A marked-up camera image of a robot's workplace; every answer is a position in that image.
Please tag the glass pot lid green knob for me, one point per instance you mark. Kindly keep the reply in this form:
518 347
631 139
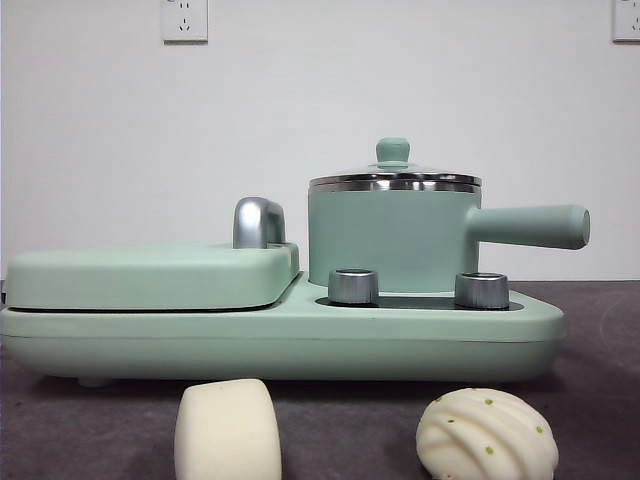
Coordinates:
392 152

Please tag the plain white steamed bun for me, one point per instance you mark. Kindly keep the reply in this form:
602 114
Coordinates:
225 430

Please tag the pleated bun green specks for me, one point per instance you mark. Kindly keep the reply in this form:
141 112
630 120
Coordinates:
485 440

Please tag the silver control knob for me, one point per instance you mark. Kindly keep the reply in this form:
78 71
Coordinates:
352 287
480 290

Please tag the mint green breakfast machine base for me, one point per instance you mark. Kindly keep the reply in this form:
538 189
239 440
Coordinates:
300 345

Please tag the black control panel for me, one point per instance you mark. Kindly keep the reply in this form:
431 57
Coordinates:
415 301

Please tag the mint green hinged grill lid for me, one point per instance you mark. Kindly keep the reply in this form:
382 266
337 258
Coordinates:
150 275

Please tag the white wall socket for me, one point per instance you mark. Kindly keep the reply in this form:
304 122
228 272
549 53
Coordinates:
185 25
627 22

